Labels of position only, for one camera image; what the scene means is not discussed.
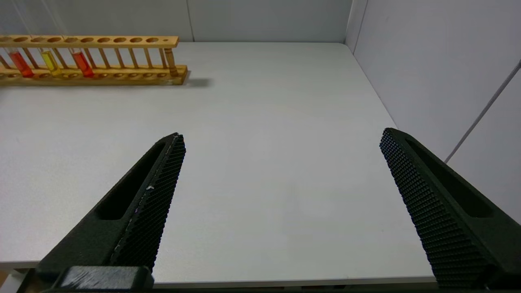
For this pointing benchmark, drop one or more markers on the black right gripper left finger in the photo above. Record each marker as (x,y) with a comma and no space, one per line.
(138,219)

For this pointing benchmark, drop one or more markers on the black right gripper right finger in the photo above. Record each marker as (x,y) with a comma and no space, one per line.
(447,211)

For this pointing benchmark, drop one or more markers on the test tube with orange-red pigment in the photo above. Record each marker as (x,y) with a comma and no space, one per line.
(22,65)

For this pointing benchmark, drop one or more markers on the wooden test tube rack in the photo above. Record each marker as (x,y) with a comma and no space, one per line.
(101,75)

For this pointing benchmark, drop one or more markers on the test tube with red pigment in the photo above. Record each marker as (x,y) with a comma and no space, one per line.
(83,65)

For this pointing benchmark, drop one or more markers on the test tube with yellow pigment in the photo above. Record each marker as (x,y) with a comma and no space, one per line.
(51,63)

